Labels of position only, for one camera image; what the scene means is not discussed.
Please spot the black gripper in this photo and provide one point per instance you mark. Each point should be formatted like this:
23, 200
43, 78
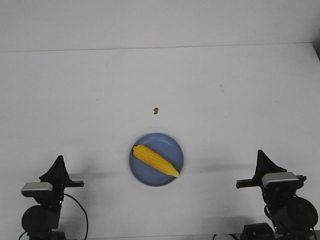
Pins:
57, 179
274, 190

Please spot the yellow corn cob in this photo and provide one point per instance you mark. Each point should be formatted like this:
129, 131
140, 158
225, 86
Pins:
154, 160

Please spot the blue round plate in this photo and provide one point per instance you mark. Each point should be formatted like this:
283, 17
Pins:
165, 146

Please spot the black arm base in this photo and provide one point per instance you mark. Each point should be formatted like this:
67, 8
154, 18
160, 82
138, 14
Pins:
257, 231

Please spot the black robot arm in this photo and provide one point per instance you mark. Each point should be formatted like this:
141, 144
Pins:
41, 221
292, 217

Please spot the small brown table mark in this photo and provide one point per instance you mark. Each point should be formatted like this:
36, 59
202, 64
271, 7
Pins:
155, 110

